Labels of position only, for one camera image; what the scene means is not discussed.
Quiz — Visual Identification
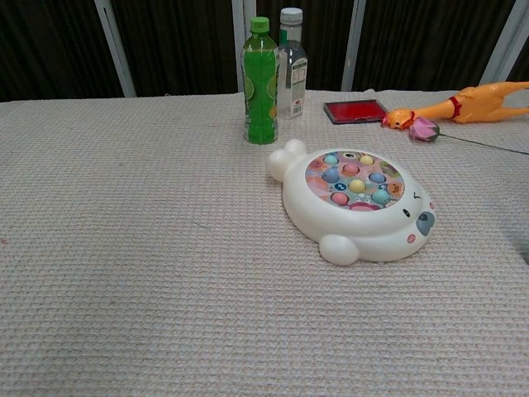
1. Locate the white whack-a-mole toy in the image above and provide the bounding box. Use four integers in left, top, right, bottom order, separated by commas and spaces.
266, 138, 437, 266

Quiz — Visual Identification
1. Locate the clear water bottle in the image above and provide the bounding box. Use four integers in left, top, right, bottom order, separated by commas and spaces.
275, 7, 309, 121

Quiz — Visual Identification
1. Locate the green drink bottle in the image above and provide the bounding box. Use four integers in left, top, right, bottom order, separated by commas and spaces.
241, 16, 280, 146

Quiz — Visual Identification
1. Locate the red ink pad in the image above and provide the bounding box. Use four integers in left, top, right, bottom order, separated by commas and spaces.
322, 98, 389, 124

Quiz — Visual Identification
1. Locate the beige woven tablecloth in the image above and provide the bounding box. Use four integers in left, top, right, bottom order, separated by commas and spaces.
0, 88, 529, 397

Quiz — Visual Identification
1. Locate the silver aluminium frame post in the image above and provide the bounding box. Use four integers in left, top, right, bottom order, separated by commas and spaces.
93, 0, 138, 98
231, 0, 258, 93
478, 0, 529, 86
341, 0, 368, 93

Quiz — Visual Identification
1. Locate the pink artificial rose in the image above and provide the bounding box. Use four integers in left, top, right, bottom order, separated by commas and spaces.
408, 116, 529, 156

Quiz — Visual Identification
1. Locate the orange rubber chicken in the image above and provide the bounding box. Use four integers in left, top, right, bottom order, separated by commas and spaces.
381, 81, 529, 132

